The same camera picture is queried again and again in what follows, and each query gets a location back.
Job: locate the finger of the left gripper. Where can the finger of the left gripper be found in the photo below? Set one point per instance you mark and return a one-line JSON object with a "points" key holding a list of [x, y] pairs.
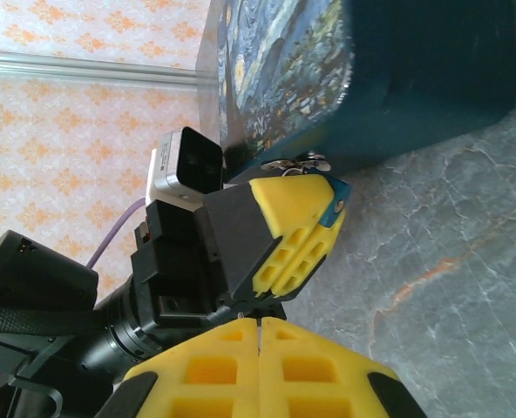
{"points": [[323, 237], [240, 235]]}

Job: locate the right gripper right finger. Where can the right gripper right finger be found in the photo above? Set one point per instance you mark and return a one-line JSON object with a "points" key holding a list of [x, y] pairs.
{"points": [[319, 392]]}

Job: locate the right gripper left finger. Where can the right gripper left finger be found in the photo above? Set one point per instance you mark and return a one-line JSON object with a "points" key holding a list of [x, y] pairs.
{"points": [[205, 392]]}

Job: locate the silver metal box clasp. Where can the silver metal box clasp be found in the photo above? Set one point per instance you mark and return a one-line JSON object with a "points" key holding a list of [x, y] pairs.
{"points": [[284, 164]]}

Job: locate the starry night painted box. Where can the starry night painted box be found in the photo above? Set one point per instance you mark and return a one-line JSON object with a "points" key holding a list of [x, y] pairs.
{"points": [[415, 87]]}

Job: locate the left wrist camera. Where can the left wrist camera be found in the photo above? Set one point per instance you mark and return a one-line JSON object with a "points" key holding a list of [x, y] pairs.
{"points": [[197, 161]]}

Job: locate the aluminium frame post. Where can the aluminium frame post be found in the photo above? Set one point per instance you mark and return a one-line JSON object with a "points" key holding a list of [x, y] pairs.
{"points": [[88, 69]]}

